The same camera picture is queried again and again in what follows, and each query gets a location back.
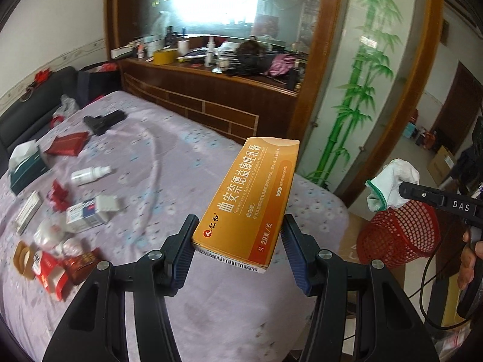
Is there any yellow tape roll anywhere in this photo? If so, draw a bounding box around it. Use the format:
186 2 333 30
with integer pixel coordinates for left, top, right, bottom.
153 48 178 65

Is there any white square box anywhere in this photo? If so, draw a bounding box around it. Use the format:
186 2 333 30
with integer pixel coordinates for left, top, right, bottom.
145 36 165 56

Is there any white spray bottle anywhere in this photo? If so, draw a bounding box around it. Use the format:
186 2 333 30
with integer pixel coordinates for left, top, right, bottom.
70 165 112 186

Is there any flat red packet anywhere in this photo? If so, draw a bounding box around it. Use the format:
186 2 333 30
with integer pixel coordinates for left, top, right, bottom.
44 131 89 158

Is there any blue and white medicine box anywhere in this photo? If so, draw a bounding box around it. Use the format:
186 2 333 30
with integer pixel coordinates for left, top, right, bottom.
66 195 119 233

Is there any orange medicine box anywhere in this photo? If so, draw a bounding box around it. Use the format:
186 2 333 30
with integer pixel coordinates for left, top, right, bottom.
190 137 300 274

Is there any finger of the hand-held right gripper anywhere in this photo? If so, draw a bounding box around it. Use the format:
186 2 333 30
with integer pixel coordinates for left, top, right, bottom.
399 182 446 209

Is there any black cable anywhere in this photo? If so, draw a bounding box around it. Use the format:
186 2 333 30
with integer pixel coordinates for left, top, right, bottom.
409 230 472 329

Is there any black toy pistol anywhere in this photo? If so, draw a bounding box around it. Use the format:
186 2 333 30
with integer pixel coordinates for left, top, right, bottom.
83 110 127 136

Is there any small cardboard box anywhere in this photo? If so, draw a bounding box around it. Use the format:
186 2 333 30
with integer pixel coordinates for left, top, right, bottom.
426 145 457 187

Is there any dark fabric bag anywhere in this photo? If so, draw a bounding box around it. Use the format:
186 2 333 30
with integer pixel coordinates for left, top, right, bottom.
77 61 123 106

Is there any red mesh basket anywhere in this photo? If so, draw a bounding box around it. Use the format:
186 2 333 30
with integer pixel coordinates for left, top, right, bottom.
357 200 441 268

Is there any brown and red wrapper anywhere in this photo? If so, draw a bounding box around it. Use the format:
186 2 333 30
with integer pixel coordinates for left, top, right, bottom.
62 249 101 285

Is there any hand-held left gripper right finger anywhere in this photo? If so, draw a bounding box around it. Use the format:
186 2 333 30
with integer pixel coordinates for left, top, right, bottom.
281 214 440 362

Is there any green tissue box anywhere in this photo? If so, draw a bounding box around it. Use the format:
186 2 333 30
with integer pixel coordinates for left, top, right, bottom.
8 139 50 195

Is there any brown tape core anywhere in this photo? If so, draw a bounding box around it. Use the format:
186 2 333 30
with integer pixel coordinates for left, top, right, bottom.
13 240 38 280

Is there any purple floral bed sheet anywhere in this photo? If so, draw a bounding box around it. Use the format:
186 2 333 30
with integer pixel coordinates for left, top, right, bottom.
0 90 350 362

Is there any bamboo print glass panel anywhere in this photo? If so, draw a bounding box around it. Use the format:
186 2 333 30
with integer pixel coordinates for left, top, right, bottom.
298 0 431 197

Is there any person's right hand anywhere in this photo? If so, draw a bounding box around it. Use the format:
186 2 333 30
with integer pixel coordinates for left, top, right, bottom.
458 230 482 290

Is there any black leather headboard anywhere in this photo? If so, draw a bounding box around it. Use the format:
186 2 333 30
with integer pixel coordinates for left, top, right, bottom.
0 66 82 151

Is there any wooden dresser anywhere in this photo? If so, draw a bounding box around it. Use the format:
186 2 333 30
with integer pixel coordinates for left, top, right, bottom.
104 0 446 197

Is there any clear plastic bag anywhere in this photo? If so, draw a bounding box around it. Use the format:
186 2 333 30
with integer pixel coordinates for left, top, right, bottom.
33 222 66 251

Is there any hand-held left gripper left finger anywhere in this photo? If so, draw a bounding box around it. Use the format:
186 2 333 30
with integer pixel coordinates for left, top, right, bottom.
41 214 200 362

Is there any pink cloth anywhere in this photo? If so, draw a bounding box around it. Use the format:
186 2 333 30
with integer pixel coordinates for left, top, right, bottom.
269 53 299 78

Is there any crumpled red wrapper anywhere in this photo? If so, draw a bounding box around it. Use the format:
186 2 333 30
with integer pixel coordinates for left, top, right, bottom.
46 180 70 212

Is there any long white flat box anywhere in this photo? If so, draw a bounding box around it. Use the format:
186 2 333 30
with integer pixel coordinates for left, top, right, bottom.
16 190 42 233

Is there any red and white carton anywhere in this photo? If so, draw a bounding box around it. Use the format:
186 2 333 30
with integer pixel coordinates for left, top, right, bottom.
32 251 70 302

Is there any round clear plastic lid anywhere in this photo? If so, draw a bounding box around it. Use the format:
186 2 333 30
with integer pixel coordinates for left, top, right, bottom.
56 236 82 257

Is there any white cloth glove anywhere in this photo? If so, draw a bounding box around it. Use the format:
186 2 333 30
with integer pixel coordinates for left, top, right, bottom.
365 158 420 213

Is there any dark cloth pile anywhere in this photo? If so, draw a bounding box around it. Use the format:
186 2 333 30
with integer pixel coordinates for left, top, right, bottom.
236 40 272 74

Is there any clear bag with red contents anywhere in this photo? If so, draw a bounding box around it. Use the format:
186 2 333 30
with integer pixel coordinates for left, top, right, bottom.
51 94 80 127

